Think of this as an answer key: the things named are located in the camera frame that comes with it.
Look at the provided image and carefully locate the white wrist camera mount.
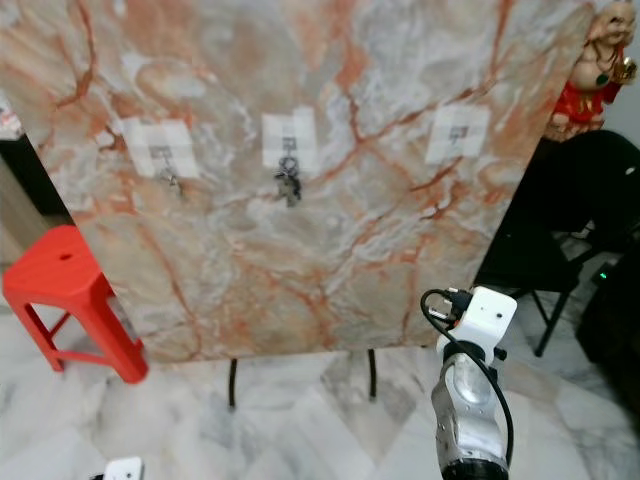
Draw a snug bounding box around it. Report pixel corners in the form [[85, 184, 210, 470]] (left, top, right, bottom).
[[437, 286, 518, 363], [104, 456, 144, 480]]

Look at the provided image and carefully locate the red gold buddha figurine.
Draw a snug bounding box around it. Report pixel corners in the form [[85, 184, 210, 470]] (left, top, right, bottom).
[[548, 0, 640, 143]]

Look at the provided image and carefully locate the black metal board leg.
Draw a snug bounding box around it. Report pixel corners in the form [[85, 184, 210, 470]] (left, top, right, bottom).
[[367, 348, 380, 402], [227, 358, 240, 409]]

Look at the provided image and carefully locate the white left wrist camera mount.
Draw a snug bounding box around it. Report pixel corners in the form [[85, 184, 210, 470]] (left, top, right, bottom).
[[104, 456, 144, 480]]

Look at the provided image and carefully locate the red plastic stool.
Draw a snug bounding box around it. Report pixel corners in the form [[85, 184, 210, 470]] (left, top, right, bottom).
[[1, 224, 149, 386]]

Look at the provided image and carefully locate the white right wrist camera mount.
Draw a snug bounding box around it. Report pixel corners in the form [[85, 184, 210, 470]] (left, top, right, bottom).
[[437, 286, 518, 363]]

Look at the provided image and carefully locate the marble pattern upright board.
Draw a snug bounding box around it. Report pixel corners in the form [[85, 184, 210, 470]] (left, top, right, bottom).
[[0, 0, 599, 363]]

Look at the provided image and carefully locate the light wooden cabinet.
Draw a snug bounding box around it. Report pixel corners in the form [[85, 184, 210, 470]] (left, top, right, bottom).
[[0, 150, 43, 267]]

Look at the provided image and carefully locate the black side table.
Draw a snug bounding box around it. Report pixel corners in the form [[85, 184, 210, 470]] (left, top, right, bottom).
[[0, 135, 77, 216]]

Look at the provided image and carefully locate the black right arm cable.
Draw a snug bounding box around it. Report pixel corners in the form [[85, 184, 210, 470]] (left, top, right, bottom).
[[420, 288, 517, 466]]

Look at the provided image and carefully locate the white pink tissue box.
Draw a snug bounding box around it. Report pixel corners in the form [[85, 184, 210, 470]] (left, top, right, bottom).
[[0, 105, 23, 141]]

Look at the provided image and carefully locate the white adhesive wall hook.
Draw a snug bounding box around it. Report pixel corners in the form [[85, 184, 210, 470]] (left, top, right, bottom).
[[261, 108, 320, 176], [122, 117, 202, 181], [425, 103, 492, 166]]

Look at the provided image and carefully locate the large dark key bunch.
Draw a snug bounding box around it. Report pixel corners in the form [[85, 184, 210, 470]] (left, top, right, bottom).
[[274, 156, 304, 209]]

